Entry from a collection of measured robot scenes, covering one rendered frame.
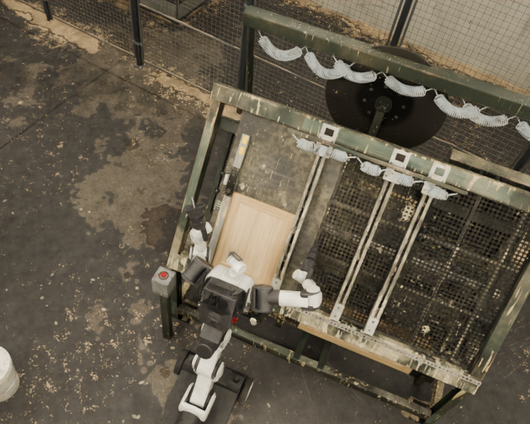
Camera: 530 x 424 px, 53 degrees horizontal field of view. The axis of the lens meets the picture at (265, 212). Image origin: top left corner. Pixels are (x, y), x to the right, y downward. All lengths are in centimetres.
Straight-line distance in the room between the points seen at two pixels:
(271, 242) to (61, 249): 214
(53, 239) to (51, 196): 50
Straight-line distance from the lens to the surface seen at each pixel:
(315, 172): 328
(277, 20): 344
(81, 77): 654
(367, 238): 332
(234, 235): 353
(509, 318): 356
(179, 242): 366
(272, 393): 426
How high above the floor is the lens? 400
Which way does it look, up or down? 51 degrees down
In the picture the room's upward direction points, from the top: 11 degrees clockwise
